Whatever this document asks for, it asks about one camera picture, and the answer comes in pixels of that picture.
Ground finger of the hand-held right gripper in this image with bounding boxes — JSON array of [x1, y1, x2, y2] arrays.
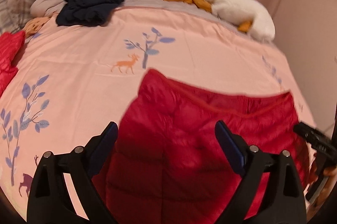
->
[[293, 122, 337, 159]]

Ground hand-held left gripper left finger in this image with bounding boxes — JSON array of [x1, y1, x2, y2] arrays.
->
[[27, 121, 119, 224]]

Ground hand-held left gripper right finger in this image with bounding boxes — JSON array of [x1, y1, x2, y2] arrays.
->
[[214, 120, 308, 224]]

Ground red down jacket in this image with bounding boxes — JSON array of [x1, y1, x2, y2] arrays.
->
[[0, 31, 26, 96], [92, 68, 312, 224]]

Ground navy blue clothes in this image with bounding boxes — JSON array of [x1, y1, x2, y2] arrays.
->
[[55, 0, 127, 27]]

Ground pink deer printed blanket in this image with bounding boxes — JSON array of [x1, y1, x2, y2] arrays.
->
[[0, 6, 316, 220]]

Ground folded red down jacket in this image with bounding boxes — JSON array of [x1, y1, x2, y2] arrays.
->
[[0, 31, 26, 96]]

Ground small orange plush doll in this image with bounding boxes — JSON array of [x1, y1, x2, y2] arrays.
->
[[23, 16, 52, 37]]

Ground white goose plush toy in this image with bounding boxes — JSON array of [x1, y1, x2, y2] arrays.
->
[[157, 0, 276, 42]]

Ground grey rolled cloth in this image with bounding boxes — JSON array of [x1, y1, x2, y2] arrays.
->
[[30, 0, 67, 17]]

